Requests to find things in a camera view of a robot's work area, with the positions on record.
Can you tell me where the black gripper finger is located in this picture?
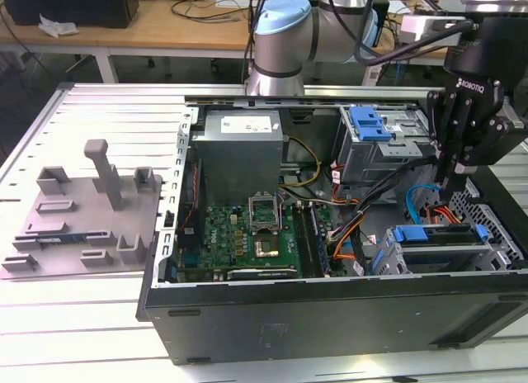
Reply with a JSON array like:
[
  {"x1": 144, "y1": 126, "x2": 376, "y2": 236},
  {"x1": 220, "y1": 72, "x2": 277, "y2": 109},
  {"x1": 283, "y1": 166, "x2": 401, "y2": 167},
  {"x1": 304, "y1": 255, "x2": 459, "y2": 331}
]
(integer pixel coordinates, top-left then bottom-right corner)
[
  {"x1": 452, "y1": 117, "x2": 528, "y2": 174},
  {"x1": 427, "y1": 88, "x2": 474, "y2": 199}
]

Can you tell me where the orange power wire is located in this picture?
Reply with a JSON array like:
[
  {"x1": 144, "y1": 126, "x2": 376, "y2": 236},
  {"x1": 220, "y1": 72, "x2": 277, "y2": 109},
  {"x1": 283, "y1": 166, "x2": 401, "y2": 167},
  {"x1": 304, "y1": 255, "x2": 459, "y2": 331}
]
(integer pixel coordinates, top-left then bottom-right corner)
[{"x1": 424, "y1": 203, "x2": 465, "y2": 226}]

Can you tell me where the blue data wire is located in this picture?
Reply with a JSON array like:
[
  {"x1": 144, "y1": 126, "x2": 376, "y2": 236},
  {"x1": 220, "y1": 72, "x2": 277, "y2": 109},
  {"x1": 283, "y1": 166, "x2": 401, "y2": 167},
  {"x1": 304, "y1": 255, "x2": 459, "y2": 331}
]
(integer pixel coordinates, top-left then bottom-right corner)
[{"x1": 406, "y1": 183, "x2": 446, "y2": 225}]

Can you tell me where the grey metal disk bay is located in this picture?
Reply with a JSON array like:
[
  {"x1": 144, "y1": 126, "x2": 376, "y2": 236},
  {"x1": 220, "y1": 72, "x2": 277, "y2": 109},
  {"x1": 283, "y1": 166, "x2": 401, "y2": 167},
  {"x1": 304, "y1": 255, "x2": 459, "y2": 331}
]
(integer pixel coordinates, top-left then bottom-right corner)
[{"x1": 369, "y1": 224, "x2": 521, "y2": 276}]

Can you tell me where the blue drive cage latch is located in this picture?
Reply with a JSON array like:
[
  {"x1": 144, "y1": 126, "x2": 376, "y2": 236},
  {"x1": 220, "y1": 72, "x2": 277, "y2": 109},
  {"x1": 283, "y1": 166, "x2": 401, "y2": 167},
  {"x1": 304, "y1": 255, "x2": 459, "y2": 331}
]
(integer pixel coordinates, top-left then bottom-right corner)
[{"x1": 348, "y1": 105, "x2": 391, "y2": 143}]

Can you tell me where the grey metal drive cage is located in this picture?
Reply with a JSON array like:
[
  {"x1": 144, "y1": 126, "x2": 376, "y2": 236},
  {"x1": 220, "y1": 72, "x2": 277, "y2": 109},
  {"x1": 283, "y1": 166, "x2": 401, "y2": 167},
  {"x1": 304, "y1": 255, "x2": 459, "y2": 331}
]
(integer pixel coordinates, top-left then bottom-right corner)
[{"x1": 332, "y1": 104, "x2": 441, "y2": 186}]

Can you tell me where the RAM stick in slot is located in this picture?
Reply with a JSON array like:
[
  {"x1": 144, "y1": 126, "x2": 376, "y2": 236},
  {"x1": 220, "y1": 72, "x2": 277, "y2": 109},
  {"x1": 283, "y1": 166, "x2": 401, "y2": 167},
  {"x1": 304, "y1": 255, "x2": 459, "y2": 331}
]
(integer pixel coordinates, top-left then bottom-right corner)
[{"x1": 307, "y1": 203, "x2": 331, "y2": 276}]

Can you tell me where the metal socket cover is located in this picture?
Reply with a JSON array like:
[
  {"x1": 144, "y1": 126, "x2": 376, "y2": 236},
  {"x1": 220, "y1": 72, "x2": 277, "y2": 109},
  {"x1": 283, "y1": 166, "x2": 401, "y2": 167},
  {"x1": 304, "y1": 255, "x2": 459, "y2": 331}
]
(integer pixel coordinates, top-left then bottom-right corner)
[{"x1": 246, "y1": 192, "x2": 281, "y2": 234}]

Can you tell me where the grey power supply unit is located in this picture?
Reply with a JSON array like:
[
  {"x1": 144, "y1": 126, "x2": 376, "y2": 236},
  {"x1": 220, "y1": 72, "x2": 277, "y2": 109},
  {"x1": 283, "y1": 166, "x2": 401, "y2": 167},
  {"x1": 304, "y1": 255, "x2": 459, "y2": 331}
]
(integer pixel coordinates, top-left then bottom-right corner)
[{"x1": 190, "y1": 109, "x2": 285, "y2": 206}]

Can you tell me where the CPU socket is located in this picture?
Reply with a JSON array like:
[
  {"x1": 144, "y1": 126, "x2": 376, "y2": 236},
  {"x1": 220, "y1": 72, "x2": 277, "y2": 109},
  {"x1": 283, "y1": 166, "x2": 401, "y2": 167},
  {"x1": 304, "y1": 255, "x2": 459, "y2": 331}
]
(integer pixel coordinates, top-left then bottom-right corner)
[{"x1": 252, "y1": 233, "x2": 284, "y2": 261}]

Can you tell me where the black open PC case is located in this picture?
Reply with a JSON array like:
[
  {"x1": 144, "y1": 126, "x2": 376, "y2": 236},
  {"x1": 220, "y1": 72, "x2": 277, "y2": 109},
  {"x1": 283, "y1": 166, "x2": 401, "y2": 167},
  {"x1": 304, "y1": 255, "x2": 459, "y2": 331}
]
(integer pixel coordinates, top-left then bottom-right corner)
[{"x1": 135, "y1": 94, "x2": 528, "y2": 366}]

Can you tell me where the black graphics card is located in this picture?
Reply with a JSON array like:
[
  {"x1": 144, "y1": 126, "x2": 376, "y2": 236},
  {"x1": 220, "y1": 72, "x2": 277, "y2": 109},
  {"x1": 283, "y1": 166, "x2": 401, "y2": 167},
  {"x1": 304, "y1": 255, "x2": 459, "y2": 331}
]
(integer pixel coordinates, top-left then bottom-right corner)
[{"x1": 224, "y1": 265, "x2": 300, "y2": 281}]

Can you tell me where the green motherboard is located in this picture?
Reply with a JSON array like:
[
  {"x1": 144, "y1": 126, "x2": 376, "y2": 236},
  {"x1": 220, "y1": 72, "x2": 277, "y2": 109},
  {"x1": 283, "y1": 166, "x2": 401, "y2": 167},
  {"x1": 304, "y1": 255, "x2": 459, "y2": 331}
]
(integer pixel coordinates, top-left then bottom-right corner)
[{"x1": 172, "y1": 201, "x2": 343, "y2": 283}]

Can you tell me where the wooden desk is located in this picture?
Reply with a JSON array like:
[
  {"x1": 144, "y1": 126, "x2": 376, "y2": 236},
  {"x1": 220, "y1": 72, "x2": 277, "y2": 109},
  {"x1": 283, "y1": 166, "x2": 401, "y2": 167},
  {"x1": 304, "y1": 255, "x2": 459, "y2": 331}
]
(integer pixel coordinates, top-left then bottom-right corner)
[{"x1": 0, "y1": 0, "x2": 450, "y2": 85}]

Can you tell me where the large black box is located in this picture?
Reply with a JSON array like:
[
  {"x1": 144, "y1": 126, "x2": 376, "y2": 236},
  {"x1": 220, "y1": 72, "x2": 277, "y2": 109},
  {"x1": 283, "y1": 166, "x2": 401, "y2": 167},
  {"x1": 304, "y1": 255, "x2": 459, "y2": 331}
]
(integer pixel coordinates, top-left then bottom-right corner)
[{"x1": 2, "y1": 0, "x2": 140, "y2": 30}]

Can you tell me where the grey parts rack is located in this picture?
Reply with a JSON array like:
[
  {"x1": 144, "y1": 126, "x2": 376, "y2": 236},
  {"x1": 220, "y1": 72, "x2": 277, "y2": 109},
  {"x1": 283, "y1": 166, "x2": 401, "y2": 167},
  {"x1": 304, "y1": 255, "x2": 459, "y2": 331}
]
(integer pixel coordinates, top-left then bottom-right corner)
[{"x1": 0, "y1": 138, "x2": 166, "y2": 281}]

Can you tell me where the RAM stick with blue label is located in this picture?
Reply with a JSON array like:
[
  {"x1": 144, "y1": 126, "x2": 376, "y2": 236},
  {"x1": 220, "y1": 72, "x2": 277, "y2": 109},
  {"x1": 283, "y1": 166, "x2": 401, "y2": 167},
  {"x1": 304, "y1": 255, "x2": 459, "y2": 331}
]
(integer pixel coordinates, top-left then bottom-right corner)
[{"x1": 36, "y1": 234, "x2": 90, "y2": 246}]

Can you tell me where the crumpled white tissue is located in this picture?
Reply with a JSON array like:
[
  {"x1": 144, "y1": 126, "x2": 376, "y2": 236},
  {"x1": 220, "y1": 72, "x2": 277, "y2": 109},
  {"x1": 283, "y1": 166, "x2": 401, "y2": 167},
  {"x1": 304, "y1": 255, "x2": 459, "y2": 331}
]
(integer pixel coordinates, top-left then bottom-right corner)
[{"x1": 39, "y1": 13, "x2": 79, "y2": 40}]

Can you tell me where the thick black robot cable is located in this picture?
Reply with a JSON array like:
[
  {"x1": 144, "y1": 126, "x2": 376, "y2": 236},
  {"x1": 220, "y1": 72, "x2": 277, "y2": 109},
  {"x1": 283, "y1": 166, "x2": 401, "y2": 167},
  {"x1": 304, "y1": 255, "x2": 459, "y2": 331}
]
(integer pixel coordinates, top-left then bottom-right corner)
[{"x1": 325, "y1": 0, "x2": 475, "y2": 67}]

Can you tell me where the white camera box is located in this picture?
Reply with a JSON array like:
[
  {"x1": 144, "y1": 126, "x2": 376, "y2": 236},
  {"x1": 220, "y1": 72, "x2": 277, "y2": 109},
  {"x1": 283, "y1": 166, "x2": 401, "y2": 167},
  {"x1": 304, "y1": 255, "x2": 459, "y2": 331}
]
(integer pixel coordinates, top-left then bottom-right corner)
[{"x1": 399, "y1": 13, "x2": 464, "y2": 45}]

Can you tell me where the black cable bundle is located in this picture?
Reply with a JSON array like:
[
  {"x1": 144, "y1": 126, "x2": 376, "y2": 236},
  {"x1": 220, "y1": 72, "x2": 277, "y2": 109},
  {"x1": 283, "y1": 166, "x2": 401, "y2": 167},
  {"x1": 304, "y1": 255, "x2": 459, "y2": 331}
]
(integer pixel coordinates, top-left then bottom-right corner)
[{"x1": 328, "y1": 158, "x2": 438, "y2": 242}]

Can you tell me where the yellow wire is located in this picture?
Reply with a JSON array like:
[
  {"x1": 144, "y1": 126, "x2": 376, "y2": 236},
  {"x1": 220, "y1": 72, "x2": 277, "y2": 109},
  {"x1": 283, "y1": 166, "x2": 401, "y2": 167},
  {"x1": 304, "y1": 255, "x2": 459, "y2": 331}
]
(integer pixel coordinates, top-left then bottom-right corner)
[{"x1": 280, "y1": 135, "x2": 323, "y2": 190}]

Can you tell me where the red and black twisted wire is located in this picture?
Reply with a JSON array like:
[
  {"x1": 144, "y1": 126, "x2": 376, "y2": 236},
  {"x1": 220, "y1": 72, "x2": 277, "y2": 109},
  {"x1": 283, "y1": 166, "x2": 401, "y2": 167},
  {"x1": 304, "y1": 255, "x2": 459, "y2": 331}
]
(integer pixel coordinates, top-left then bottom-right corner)
[{"x1": 182, "y1": 159, "x2": 204, "y2": 231}]

